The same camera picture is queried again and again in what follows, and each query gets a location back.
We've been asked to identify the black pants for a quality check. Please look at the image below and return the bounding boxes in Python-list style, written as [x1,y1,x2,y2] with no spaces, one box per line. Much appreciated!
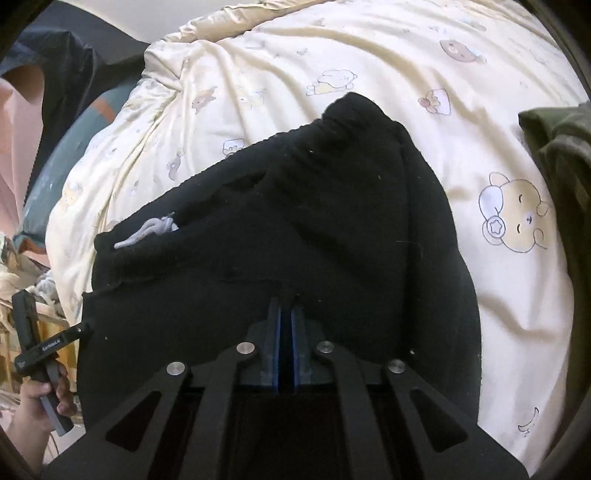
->
[76,91,483,480]

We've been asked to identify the pink curtain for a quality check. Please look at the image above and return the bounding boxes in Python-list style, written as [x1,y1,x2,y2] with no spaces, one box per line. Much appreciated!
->
[0,65,47,224]

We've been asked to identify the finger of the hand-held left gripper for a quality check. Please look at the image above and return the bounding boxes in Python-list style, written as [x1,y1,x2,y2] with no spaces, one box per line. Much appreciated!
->
[59,322,96,350]

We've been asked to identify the cream bear printed blanket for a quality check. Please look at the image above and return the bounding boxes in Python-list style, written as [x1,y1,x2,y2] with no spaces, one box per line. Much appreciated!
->
[46,0,591,469]

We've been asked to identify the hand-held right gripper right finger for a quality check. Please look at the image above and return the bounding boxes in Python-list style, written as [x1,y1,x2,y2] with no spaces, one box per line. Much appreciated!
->
[290,298,529,480]

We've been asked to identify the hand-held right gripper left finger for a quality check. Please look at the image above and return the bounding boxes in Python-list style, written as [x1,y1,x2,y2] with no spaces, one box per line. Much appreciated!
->
[44,296,283,480]

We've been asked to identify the camouflage pants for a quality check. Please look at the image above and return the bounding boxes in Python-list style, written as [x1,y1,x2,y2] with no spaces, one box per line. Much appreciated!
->
[518,105,591,324]

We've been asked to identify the person's left hand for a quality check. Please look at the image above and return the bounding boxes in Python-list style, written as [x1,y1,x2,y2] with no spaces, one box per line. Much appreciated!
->
[7,364,79,439]

